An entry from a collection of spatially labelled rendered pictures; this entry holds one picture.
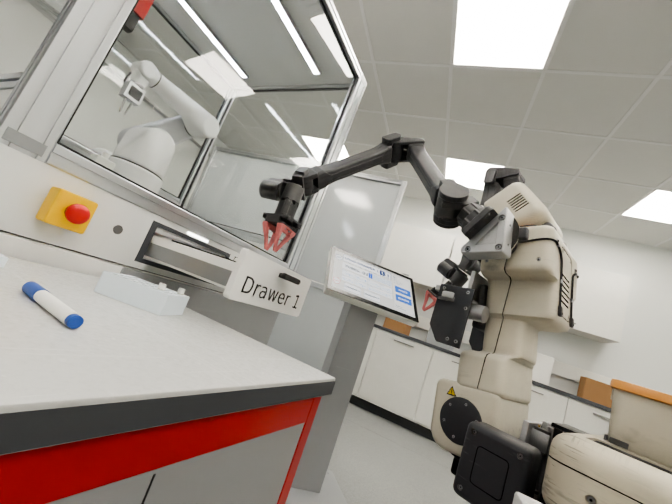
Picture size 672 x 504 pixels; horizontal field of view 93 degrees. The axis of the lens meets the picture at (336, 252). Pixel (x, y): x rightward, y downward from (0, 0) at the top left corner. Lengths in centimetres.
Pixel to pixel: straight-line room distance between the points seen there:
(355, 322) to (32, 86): 142
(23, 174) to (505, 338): 110
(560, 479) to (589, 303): 375
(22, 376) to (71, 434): 5
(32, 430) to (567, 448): 66
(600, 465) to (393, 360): 313
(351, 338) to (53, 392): 150
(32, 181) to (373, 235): 215
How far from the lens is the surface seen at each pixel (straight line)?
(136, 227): 94
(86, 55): 90
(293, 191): 94
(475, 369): 91
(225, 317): 121
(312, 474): 187
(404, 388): 372
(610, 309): 444
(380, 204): 268
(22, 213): 86
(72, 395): 28
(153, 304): 64
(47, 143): 86
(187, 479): 42
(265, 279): 76
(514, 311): 93
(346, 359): 171
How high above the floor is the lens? 86
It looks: 10 degrees up
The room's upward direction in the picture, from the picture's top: 20 degrees clockwise
